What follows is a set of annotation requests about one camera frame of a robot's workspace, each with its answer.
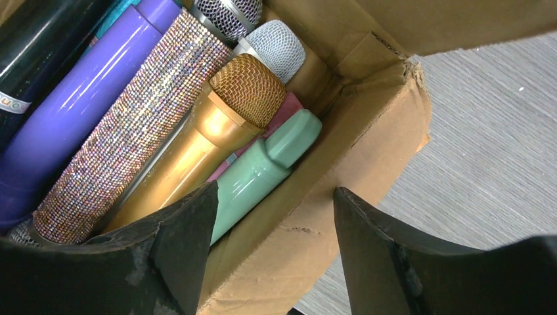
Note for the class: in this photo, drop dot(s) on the cardboard box with label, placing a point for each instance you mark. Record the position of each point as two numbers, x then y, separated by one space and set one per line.
375 110

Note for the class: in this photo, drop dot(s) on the glitter microphone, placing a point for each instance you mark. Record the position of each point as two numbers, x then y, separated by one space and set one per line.
81 193

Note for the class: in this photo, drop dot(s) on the pink microphone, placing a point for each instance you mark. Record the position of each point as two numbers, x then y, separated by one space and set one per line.
288 108

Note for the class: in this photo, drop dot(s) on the teal microphone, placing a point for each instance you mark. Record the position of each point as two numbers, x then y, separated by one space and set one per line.
261 168

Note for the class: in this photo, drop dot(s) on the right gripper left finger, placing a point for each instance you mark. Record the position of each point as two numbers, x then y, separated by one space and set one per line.
155 265

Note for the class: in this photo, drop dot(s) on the purple microphone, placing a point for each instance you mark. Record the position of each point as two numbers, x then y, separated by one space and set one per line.
76 105

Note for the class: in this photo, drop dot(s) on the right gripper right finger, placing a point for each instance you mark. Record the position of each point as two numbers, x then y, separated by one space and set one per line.
391 267

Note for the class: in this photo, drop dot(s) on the blue toy microphone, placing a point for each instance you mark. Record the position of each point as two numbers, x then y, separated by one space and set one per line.
109 19

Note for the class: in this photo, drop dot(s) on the black sparkle grille microphone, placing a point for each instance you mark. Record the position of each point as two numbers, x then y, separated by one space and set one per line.
229 21

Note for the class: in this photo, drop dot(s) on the gold microphone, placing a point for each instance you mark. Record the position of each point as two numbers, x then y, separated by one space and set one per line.
235 105

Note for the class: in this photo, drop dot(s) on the white microphone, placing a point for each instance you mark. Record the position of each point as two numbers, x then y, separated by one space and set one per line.
275 45

